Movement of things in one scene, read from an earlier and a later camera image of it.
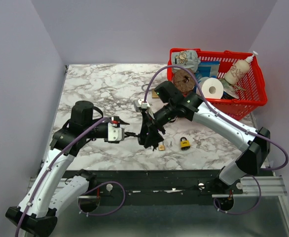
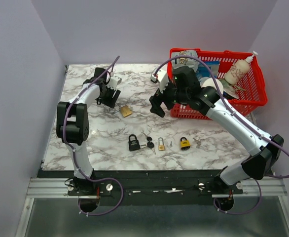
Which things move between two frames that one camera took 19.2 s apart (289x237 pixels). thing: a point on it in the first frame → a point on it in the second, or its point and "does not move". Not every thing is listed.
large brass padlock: [154, 94] → [126, 111]
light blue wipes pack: [189, 59] does not move
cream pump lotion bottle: [239, 70] does not move
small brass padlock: [161, 146] does not move
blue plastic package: [208, 69] does not move
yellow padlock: [185, 144] does not move
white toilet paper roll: [211, 88] does not move
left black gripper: [120, 121] → [111, 101]
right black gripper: [150, 127] → [157, 98]
